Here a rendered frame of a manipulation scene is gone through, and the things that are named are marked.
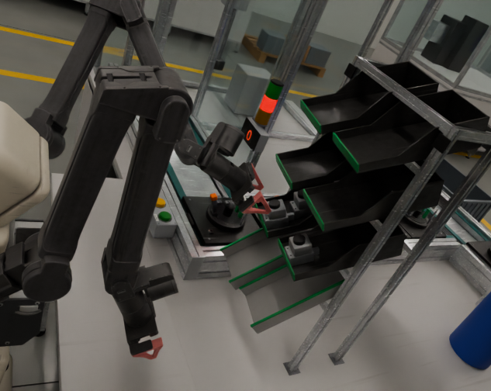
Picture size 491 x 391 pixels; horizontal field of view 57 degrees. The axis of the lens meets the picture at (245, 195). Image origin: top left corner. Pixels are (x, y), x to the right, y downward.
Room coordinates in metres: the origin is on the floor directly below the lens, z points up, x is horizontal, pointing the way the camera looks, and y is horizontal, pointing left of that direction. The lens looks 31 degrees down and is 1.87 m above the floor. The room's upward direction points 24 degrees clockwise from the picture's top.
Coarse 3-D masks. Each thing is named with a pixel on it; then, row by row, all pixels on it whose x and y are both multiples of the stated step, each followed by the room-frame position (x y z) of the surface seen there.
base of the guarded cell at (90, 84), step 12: (84, 96) 2.19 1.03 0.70; (192, 96) 2.43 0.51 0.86; (84, 108) 2.15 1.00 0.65; (84, 120) 2.11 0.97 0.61; (276, 120) 2.61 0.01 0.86; (288, 120) 2.69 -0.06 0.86; (288, 132) 2.51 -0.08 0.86; (300, 132) 2.60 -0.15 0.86; (288, 144) 2.35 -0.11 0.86; (300, 144) 2.42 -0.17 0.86
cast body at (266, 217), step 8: (272, 200) 1.02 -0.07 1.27; (280, 200) 1.04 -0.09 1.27; (272, 208) 1.00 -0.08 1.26; (280, 208) 1.01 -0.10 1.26; (264, 216) 1.01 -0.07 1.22; (272, 216) 0.99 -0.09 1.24; (280, 216) 1.00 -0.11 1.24; (288, 216) 1.02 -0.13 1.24; (272, 224) 1.00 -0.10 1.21; (280, 224) 1.01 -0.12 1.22; (288, 224) 1.02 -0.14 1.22
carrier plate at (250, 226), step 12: (192, 204) 1.28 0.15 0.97; (204, 204) 1.31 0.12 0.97; (192, 216) 1.22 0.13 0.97; (204, 216) 1.24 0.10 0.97; (252, 216) 1.36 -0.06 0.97; (204, 228) 1.18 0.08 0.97; (216, 228) 1.21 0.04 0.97; (252, 228) 1.29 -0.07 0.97; (204, 240) 1.13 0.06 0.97; (216, 240) 1.15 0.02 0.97; (228, 240) 1.17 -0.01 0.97
